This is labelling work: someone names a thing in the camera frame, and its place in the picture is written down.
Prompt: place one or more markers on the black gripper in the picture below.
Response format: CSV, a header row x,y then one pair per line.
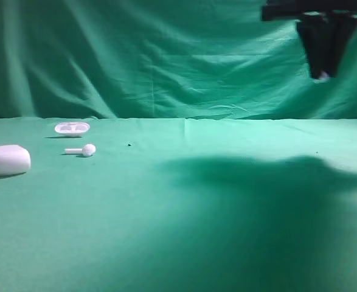
x,y
311,29

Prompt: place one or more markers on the white bluetooth earbud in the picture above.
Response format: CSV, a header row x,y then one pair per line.
x,y
324,77

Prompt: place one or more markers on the white earbud near case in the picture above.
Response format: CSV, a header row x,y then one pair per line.
x,y
86,151

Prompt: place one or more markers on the white earbud case tray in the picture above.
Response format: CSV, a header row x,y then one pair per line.
x,y
72,129

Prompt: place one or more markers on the white earbud case lid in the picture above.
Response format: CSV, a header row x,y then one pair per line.
x,y
14,160

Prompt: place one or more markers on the green backdrop cloth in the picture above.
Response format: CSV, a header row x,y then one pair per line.
x,y
161,59

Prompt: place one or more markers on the green table cloth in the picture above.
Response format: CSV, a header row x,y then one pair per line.
x,y
182,205

